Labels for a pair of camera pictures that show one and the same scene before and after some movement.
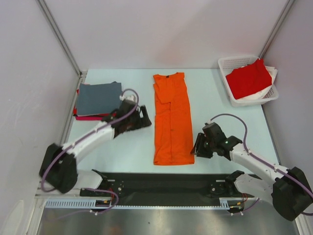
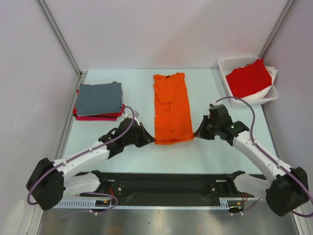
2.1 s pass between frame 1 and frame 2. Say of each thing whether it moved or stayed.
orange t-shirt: moved
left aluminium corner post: stayed
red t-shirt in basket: stayed
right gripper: moved
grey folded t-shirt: stayed
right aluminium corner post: stayed
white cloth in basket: stayed
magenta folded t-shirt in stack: stayed
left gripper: moved
